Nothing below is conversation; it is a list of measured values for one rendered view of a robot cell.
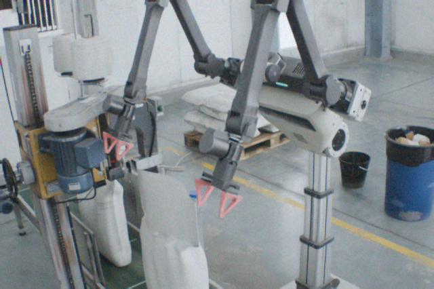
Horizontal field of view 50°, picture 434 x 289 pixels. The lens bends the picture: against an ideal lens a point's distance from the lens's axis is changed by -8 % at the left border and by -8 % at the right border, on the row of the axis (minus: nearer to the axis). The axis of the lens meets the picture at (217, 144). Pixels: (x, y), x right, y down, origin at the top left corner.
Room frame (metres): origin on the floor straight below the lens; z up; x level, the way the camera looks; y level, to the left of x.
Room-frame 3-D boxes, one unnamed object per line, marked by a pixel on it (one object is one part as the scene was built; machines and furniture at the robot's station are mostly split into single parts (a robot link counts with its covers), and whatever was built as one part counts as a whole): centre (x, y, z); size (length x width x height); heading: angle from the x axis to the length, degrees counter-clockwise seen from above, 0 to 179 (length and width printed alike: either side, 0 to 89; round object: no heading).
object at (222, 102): (4.97, -0.27, 0.56); 0.66 x 0.42 x 0.15; 127
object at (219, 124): (4.97, -0.26, 0.32); 0.66 x 0.43 x 0.15; 129
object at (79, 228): (2.46, 0.95, 0.54); 1.05 x 0.02 x 0.41; 37
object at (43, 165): (2.03, 0.71, 1.18); 0.34 x 0.25 x 0.31; 127
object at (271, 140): (5.32, -0.36, 0.07); 1.20 x 0.82 x 0.14; 129
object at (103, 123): (2.14, 0.55, 1.26); 0.22 x 0.05 x 0.16; 37
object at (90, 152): (1.78, 0.50, 1.25); 0.10 x 0.08 x 0.12; 152
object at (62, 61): (2.13, 0.64, 1.61); 0.15 x 0.14 x 0.17; 37
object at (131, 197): (2.79, 0.52, 0.54); 1.05 x 0.02 x 0.41; 37
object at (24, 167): (1.90, 0.85, 1.14); 0.11 x 0.06 x 0.11; 37
